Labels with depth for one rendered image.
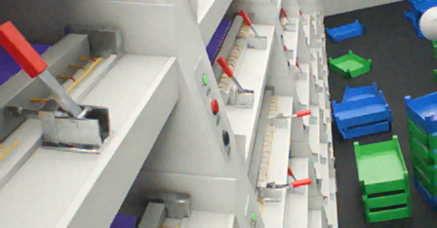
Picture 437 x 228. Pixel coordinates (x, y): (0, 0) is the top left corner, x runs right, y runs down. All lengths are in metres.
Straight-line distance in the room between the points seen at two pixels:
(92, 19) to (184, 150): 0.16
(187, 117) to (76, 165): 0.20
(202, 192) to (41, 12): 0.25
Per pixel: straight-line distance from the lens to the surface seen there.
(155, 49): 0.46
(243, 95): 0.76
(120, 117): 0.36
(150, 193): 0.54
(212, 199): 0.54
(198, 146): 0.51
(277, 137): 1.05
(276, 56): 1.20
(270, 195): 0.87
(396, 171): 2.11
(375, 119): 2.65
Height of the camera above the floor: 1.42
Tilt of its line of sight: 29 degrees down
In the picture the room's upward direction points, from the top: 16 degrees counter-clockwise
